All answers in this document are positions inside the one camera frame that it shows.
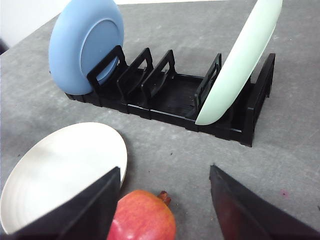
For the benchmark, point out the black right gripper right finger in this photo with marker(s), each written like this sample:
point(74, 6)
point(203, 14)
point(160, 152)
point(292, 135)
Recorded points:
point(241, 217)

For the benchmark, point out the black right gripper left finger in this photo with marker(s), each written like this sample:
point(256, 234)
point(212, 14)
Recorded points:
point(87, 216)

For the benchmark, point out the red pomegranate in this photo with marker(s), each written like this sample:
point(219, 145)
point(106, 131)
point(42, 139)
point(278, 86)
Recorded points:
point(142, 215)

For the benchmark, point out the white plate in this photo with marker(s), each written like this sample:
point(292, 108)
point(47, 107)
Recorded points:
point(56, 166)

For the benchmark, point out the light green plate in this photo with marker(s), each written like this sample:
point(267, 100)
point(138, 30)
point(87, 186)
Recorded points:
point(240, 62)

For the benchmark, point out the blue plate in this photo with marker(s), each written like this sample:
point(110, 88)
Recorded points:
point(82, 34)

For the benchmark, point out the black plastic dish rack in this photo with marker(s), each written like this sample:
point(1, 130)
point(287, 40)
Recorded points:
point(139, 88)

